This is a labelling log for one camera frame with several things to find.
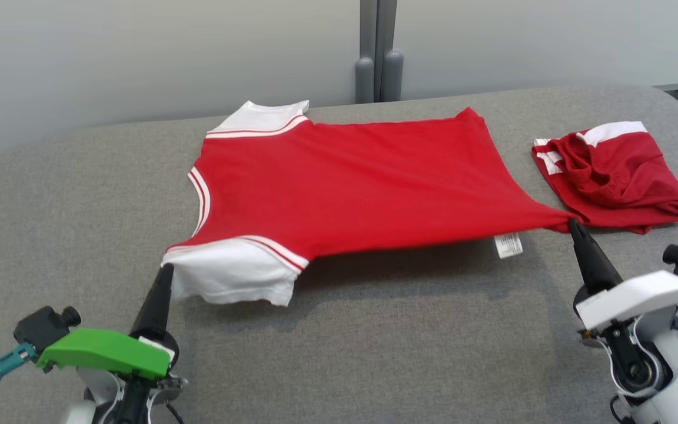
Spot red shorts with white stripe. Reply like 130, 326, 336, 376
531, 121, 678, 235

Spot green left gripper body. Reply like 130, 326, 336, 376
36, 327, 180, 382

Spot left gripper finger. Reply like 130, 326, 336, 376
129, 263, 175, 340

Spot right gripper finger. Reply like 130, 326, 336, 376
568, 218, 624, 295

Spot grey partition post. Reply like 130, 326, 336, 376
377, 0, 404, 102
355, 0, 380, 104

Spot black cable with teal connector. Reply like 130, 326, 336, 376
0, 342, 38, 424

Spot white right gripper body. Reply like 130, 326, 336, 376
573, 270, 678, 332

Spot red white sports jersey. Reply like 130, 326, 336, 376
161, 100, 581, 307

